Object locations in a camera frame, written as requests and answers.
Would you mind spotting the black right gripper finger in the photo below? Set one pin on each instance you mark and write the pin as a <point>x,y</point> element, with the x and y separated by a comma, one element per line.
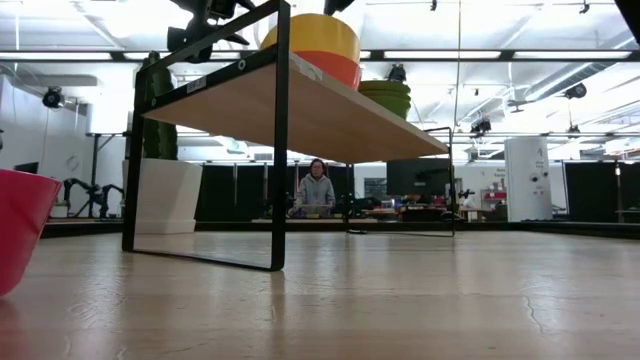
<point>336,5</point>

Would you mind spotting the yellow plastic bowl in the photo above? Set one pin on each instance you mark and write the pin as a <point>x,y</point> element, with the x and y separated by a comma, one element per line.
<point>315,35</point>

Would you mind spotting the orange plastic bowl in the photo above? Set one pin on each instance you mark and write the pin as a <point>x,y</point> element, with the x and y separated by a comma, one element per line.
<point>340,67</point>

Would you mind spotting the green plastic bowl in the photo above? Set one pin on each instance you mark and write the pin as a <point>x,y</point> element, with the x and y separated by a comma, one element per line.
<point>395,106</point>
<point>385,86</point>

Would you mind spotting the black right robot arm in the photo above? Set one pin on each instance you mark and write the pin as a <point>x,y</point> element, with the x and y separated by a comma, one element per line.
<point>632,15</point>

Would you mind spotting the black background robot arm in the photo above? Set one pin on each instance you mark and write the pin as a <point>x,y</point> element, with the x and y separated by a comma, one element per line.
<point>95,197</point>

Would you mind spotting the green cactus plant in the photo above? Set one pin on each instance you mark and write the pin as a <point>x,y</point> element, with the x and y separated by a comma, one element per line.
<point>162,140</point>

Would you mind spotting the black room divider panel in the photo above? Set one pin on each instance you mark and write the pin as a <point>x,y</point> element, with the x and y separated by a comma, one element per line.
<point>592,185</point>
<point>220,185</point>

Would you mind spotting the white planter pot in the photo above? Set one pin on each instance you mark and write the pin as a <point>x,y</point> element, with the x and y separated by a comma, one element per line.
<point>167,195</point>

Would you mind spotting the person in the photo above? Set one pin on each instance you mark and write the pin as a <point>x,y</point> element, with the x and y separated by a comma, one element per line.
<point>316,192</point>

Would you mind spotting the black computer monitor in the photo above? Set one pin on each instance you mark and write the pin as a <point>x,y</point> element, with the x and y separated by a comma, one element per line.
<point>417,177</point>

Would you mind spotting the red storage shelf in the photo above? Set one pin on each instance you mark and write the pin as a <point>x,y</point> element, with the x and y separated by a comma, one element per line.
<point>495,195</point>

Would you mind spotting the white cylindrical device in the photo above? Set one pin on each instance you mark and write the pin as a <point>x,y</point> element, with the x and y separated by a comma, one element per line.
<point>525,180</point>

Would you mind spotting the red plastic bowl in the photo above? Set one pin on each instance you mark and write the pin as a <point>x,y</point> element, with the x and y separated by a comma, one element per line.
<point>22,225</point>

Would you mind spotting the black ceiling camera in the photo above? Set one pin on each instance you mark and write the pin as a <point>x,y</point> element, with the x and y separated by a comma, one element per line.
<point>52,98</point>
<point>576,91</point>
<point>397,73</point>
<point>481,127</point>

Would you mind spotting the black frame wooden shelf rack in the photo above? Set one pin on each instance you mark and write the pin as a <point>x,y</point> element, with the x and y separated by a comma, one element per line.
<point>320,115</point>

